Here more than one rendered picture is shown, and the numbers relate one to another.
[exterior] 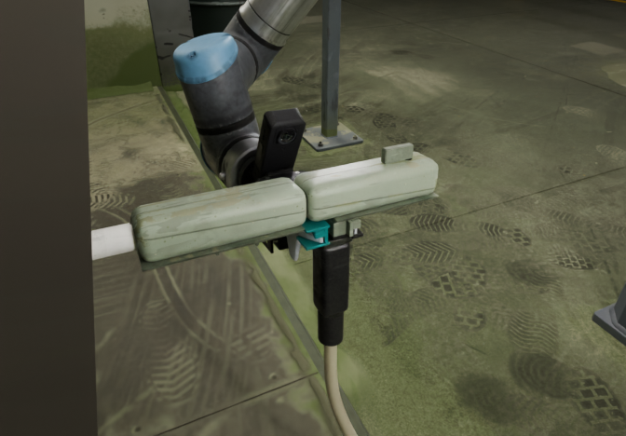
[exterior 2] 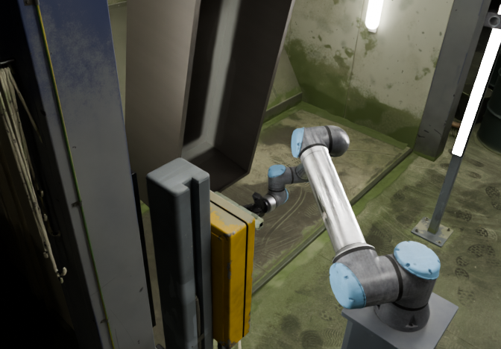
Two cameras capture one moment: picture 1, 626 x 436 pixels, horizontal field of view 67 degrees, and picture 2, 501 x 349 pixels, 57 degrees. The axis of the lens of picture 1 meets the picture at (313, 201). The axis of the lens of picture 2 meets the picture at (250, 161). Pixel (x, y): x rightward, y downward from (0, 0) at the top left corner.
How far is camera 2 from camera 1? 1.98 m
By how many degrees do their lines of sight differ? 53
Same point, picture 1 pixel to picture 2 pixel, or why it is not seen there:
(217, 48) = (273, 171)
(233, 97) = (273, 183)
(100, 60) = (388, 121)
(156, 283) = (276, 221)
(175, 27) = (434, 125)
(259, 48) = (297, 176)
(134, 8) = (416, 107)
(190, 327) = (265, 236)
